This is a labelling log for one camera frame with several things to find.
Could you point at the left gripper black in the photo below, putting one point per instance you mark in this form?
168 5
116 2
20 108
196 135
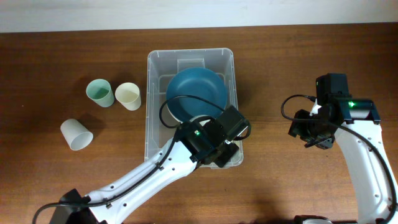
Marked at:
231 150

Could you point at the clear plastic storage bin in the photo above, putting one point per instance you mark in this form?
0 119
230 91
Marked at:
163 65

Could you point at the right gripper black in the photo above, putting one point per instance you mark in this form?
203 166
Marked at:
298 128

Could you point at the dark blue bowl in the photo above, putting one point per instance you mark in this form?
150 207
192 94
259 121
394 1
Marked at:
196 91

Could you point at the mint green cup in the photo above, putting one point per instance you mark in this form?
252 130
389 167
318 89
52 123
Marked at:
100 92

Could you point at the grey cup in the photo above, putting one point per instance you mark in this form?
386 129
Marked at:
76 135

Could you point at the white small bowl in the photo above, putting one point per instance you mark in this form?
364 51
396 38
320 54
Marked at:
202 119

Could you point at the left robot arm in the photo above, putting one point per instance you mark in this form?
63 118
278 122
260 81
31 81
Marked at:
202 141

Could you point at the cream bowl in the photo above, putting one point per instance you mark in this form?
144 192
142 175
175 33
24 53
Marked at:
179 121

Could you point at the cream cup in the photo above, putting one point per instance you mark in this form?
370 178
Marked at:
128 94

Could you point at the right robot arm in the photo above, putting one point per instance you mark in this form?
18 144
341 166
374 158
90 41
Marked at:
354 125

